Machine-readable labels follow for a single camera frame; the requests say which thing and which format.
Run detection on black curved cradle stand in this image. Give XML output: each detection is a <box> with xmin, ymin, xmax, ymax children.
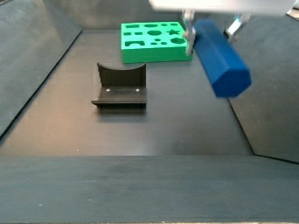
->
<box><xmin>90</xmin><ymin>63</ymin><xmax>146</xmax><ymax>107</ymax></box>

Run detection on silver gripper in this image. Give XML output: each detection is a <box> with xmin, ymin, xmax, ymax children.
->
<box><xmin>148</xmin><ymin>0</ymin><xmax>297</xmax><ymax>56</ymax></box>

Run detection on green shape sorter block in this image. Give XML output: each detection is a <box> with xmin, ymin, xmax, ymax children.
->
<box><xmin>120</xmin><ymin>21</ymin><xmax>192</xmax><ymax>63</ymax></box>

